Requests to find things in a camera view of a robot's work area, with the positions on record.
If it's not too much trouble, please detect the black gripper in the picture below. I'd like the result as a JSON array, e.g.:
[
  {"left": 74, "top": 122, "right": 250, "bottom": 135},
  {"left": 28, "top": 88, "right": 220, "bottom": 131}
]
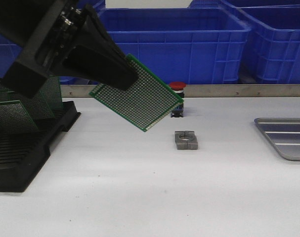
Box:
[{"left": 0, "top": 0, "right": 138, "bottom": 98}]

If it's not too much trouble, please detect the black slotted board rack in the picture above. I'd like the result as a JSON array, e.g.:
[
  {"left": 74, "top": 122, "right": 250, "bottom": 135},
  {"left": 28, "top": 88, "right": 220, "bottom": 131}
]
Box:
[{"left": 0, "top": 77, "right": 82, "bottom": 194}]

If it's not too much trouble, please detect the silver metal tray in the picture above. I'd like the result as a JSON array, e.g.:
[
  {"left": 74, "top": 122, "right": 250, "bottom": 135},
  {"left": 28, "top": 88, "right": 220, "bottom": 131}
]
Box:
[{"left": 254, "top": 118, "right": 300, "bottom": 161}]

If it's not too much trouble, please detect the far left blue crate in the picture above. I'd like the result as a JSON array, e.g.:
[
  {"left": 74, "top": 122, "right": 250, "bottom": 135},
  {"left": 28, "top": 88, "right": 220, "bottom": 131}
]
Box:
[{"left": 91, "top": 0, "right": 106, "bottom": 12}]

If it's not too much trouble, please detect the left blue plastic crate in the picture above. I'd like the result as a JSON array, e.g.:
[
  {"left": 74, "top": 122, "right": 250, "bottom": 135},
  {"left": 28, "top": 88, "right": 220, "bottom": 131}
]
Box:
[{"left": 0, "top": 35, "right": 22, "bottom": 78}]

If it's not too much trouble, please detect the blue plastic crate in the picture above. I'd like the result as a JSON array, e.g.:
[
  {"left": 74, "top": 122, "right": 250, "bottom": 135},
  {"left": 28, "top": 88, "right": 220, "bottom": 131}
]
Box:
[
  {"left": 236, "top": 7, "right": 300, "bottom": 85},
  {"left": 0, "top": 35, "right": 22, "bottom": 78},
  {"left": 98, "top": 8, "right": 250, "bottom": 84}
]

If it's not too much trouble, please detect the red emergency stop button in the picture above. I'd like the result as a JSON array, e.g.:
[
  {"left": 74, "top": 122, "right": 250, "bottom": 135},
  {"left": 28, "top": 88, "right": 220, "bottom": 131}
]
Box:
[{"left": 169, "top": 81, "right": 186, "bottom": 118}]

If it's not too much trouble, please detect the centre blue plastic crate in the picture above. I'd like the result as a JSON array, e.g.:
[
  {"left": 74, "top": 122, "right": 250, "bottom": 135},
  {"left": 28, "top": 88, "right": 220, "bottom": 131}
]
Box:
[{"left": 98, "top": 8, "right": 250, "bottom": 84}]

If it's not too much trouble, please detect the far right blue crate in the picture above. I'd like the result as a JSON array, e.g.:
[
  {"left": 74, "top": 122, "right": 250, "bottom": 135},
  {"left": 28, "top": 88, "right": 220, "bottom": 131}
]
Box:
[{"left": 188, "top": 0, "right": 300, "bottom": 8}]

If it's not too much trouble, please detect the grey metal clamp block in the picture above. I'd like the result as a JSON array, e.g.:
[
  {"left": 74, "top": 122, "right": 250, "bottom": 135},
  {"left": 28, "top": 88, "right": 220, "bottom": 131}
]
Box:
[{"left": 174, "top": 131, "right": 198, "bottom": 150}]

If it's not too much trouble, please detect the right blue plastic crate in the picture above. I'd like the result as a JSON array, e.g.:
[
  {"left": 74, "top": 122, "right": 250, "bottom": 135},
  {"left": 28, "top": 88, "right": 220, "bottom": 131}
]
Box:
[{"left": 236, "top": 7, "right": 300, "bottom": 85}]

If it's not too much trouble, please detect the metal table edge rail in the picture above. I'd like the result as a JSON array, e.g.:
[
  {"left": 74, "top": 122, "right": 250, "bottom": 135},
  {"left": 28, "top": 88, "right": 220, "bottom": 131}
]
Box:
[{"left": 59, "top": 84, "right": 300, "bottom": 99}]

